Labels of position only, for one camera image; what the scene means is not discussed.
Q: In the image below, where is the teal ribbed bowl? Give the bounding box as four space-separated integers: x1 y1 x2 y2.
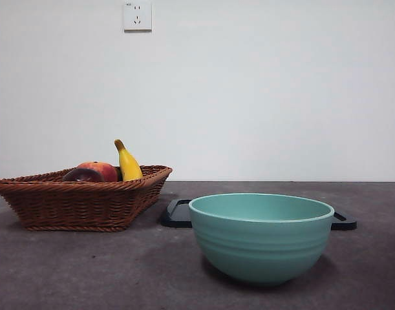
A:
188 192 336 287

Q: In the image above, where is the red orange peach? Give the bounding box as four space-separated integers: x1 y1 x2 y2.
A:
76 161 119 183

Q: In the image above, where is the dark purple plum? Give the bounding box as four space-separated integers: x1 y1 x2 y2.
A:
61 168 103 183

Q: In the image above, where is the white wall socket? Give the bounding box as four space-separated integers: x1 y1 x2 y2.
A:
123 1 153 33

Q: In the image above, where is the yellow banana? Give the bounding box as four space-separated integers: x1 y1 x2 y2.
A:
114 139 144 182

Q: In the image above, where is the brown wicker basket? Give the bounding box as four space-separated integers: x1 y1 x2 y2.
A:
0 165 173 233

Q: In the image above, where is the dark rectangular tray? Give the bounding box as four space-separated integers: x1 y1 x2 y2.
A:
160 198 358 231

